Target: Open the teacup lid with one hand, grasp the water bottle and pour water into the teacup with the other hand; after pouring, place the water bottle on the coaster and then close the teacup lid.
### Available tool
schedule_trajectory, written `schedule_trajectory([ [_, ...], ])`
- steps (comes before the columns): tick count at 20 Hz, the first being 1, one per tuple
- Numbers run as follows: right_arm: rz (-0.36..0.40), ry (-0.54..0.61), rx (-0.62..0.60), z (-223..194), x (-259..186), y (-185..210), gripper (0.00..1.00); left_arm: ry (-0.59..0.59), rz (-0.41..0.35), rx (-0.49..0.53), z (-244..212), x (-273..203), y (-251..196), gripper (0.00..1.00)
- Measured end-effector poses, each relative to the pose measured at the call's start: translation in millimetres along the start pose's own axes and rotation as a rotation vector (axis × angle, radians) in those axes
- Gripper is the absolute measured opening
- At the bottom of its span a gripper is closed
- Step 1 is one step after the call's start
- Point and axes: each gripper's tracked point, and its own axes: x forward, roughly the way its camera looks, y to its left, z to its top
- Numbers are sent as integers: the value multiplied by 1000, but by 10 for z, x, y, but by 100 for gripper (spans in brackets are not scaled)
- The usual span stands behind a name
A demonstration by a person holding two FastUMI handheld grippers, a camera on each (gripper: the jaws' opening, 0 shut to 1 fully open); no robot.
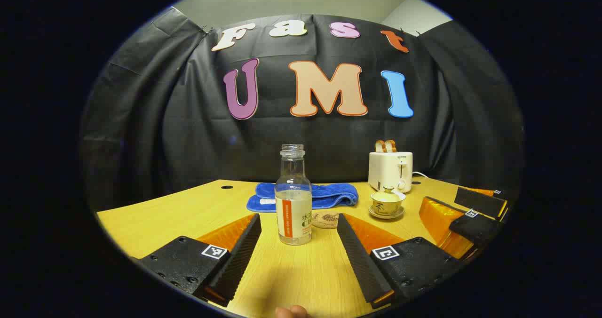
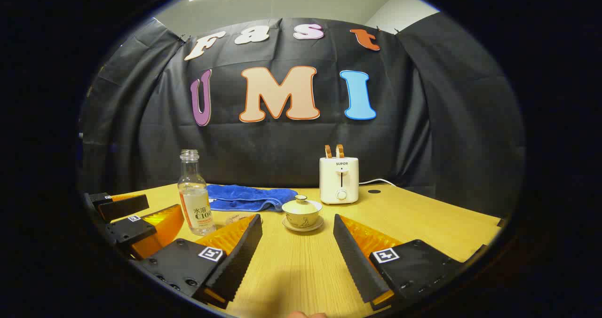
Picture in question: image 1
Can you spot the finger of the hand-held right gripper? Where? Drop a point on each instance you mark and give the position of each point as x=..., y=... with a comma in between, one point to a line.
x=479, y=201
x=475, y=228

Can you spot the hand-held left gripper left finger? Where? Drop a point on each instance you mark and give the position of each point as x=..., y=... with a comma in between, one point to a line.
x=240, y=257

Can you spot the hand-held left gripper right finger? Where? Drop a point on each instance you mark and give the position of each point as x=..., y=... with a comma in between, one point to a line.
x=360, y=257

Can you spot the round cork coaster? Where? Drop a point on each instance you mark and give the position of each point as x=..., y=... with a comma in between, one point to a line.
x=324, y=220

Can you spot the cream teacup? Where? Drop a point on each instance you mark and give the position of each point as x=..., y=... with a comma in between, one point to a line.
x=386, y=207

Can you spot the cream teacup lid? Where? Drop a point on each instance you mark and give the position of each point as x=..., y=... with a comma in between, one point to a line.
x=388, y=195

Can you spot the clear water bottle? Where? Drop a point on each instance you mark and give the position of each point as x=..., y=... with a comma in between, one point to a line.
x=292, y=214

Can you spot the blue towel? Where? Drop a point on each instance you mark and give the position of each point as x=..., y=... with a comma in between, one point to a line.
x=331, y=194

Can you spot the cream toaster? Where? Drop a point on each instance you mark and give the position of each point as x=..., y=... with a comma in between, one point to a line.
x=388, y=170

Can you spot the toasted bread slice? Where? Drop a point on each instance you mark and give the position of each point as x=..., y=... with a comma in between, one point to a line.
x=380, y=147
x=391, y=146

